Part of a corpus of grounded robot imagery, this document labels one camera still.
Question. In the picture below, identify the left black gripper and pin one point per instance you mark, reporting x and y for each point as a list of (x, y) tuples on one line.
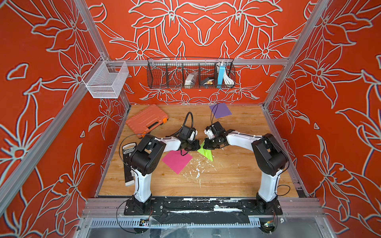
[(197, 146)]

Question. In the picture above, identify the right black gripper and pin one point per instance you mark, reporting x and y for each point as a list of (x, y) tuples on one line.
[(206, 145)]

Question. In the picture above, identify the lime green square paper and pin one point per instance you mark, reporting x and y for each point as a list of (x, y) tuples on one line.
[(206, 153)]

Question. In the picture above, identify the magenta square paper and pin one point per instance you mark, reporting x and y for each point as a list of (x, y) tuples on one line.
[(177, 160)]

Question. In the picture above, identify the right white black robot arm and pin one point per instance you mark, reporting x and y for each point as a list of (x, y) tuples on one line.
[(269, 156)]

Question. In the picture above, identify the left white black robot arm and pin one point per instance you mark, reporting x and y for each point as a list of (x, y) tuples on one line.
[(143, 158)]

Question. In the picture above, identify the purple square paper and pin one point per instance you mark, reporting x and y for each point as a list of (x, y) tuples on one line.
[(219, 111)]

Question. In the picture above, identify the orange plastic tool case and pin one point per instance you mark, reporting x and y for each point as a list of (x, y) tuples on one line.
[(147, 120)]

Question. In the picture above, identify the small black box in basket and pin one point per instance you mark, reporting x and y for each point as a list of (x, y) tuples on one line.
[(207, 81)]

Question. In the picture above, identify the clear plastic bag in basket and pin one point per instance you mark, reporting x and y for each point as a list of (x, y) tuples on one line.
[(191, 80)]

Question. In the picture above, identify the black white bit holder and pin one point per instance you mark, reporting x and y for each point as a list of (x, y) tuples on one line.
[(128, 150)]

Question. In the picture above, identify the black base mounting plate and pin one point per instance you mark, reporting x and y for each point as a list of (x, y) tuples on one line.
[(203, 211)]

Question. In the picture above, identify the light blue box in basket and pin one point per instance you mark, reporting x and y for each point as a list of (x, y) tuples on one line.
[(221, 72)]

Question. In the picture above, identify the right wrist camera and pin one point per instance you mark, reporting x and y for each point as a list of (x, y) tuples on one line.
[(215, 130)]

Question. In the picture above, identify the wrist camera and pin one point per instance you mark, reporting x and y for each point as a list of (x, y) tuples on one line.
[(215, 130), (187, 133)]

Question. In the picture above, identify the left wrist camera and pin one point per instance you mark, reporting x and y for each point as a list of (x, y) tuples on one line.
[(187, 133)]

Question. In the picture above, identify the black wire wall basket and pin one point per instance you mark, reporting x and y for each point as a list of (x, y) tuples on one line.
[(170, 73)]

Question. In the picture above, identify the clear acrylic wall bin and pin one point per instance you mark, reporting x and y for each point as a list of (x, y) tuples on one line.
[(106, 82)]

